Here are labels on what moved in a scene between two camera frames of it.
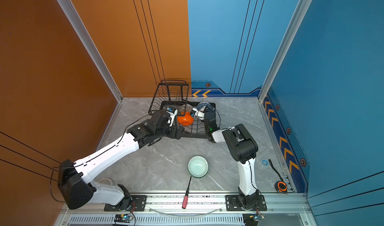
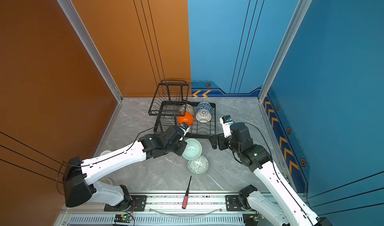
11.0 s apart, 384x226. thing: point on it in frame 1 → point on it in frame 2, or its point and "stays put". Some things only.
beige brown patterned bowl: (185, 107) stays put
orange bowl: (185, 120) stays put
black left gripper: (180, 131) → (184, 145)
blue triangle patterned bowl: (204, 104) stays put
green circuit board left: (123, 218) stays put
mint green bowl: (198, 166) → (193, 150)
